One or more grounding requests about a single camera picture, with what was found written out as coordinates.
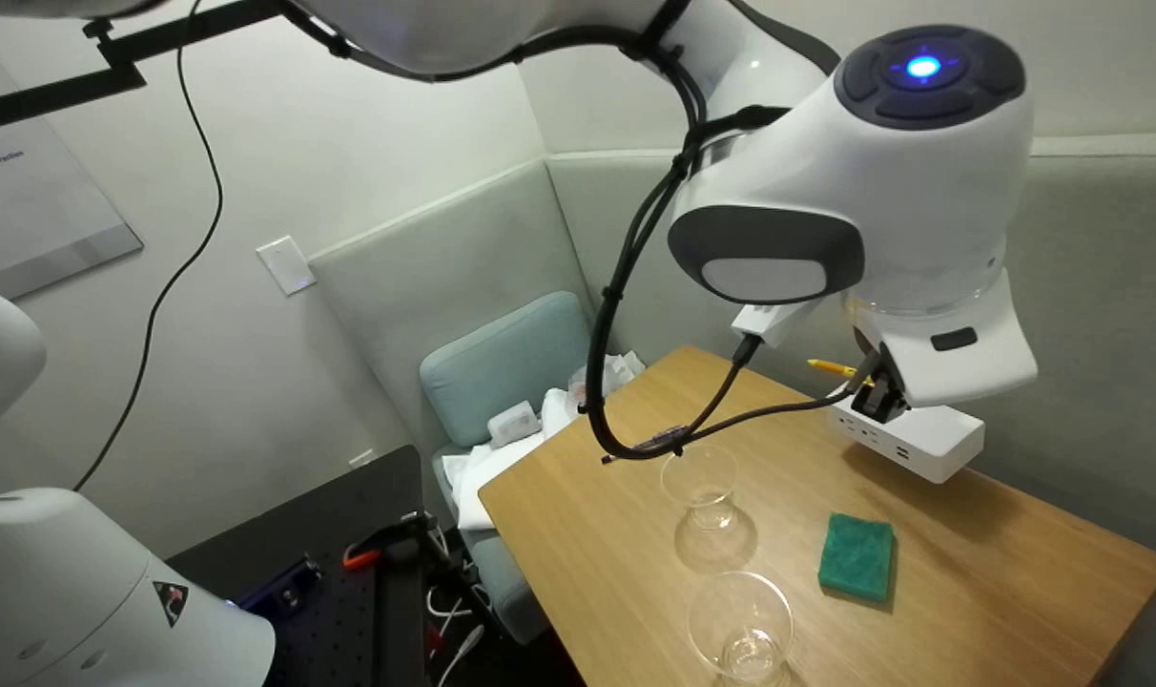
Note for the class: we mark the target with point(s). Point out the dark blue small device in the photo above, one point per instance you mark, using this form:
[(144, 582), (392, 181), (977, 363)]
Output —
[(280, 587)]

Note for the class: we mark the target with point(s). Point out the green sponge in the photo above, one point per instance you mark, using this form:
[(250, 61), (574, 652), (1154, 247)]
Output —
[(862, 560)]

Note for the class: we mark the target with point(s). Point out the white cloth pile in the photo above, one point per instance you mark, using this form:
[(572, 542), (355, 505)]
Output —
[(506, 462)]

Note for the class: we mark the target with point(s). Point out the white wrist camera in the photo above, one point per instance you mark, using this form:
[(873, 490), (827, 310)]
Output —
[(755, 317)]

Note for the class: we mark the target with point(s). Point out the long grey padded booth panel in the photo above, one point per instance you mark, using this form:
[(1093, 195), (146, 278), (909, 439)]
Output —
[(1111, 317)]

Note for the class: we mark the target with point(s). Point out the clear glass cup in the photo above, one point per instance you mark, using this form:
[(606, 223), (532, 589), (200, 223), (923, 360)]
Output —
[(742, 624), (717, 535)]

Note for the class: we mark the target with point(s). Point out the teal bench seat cushion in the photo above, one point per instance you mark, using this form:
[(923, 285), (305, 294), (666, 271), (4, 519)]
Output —
[(500, 579)]

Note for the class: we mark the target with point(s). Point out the short grey padded booth panel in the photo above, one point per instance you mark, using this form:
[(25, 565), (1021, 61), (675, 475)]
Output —
[(436, 269)]

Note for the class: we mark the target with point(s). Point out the small white box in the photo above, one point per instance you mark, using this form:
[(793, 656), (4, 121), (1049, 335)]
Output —
[(512, 421)]

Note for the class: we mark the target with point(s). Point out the grey framed wall board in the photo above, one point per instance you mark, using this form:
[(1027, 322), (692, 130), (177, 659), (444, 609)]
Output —
[(29, 217)]

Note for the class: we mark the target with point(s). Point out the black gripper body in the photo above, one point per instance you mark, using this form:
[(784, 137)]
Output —
[(882, 355)]

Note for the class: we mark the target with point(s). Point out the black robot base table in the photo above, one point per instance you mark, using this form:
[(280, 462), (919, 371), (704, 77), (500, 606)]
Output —
[(335, 624)]

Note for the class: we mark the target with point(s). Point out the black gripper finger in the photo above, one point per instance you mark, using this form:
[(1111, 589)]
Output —
[(877, 405)]

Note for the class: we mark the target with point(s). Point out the white power strip box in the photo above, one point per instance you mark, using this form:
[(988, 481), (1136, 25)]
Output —
[(923, 446)]

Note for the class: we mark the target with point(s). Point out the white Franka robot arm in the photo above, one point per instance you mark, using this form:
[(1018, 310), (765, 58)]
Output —
[(882, 191)]

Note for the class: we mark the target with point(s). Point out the white wall plate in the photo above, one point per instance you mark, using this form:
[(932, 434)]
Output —
[(284, 266)]

